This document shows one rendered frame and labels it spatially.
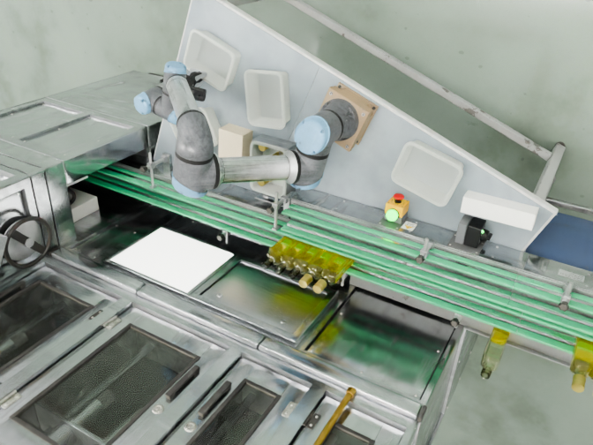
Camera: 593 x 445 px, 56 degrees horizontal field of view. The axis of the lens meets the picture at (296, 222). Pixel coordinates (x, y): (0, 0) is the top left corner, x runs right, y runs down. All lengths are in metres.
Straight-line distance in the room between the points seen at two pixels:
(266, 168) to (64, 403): 0.96
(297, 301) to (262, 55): 0.96
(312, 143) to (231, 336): 0.73
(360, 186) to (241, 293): 0.62
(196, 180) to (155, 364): 0.64
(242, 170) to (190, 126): 0.23
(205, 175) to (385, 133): 0.70
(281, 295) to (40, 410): 0.90
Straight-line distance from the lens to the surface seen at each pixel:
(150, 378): 1.93
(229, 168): 1.80
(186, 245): 2.44
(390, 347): 2.04
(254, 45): 2.26
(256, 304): 2.11
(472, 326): 2.18
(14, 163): 2.49
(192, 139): 1.70
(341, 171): 2.22
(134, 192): 2.70
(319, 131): 1.83
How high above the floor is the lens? 2.60
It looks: 49 degrees down
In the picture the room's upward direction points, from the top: 130 degrees counter-clockwise
